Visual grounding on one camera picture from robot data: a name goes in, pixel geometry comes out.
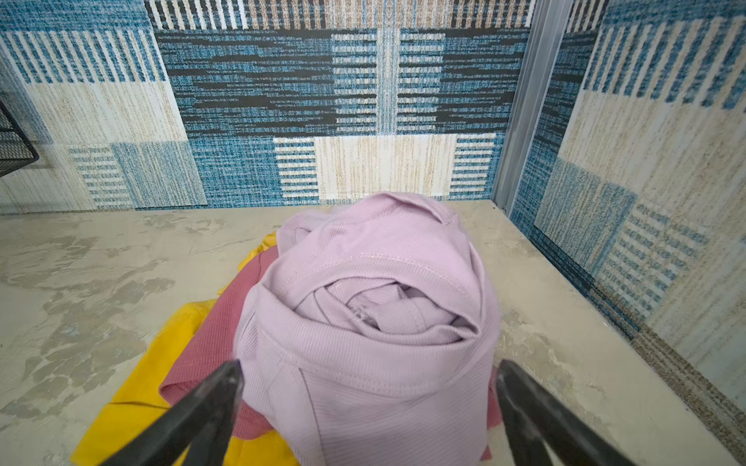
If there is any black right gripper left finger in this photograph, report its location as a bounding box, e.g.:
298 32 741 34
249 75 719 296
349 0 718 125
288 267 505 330
103 360 244 465

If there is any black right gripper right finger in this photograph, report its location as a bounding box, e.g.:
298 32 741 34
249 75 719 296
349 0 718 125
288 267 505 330
497 359 633 466

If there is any yellow cloth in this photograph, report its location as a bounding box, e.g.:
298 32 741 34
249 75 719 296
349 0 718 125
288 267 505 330
71 234 277 465

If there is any pink-red cloth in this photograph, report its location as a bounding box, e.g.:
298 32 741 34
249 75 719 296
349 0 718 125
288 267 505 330
158 245 503 461

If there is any lilac ribbed cloth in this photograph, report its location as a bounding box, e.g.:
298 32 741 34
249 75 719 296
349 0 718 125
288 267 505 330
234 192 500 465

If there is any black wire mesh shelf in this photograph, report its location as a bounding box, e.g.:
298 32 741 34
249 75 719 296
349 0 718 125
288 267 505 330
0 102 39 177

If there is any aluminium frame corner post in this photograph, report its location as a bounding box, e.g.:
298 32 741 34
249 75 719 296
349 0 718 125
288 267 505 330
493 0 573 216

